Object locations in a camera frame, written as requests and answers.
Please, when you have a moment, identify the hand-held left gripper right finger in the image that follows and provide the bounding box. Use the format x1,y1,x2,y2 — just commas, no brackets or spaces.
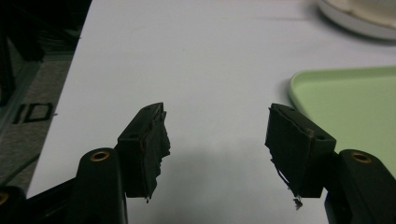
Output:
264,103,396,224

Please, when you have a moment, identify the light green tray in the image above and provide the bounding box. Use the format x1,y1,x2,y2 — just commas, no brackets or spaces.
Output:
288,65,396,178

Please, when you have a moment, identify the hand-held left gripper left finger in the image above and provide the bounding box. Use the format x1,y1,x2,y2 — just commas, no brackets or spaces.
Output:
68,102,172,224

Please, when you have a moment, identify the white round dish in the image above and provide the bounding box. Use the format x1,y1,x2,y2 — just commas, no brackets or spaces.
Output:
317,0,396,41

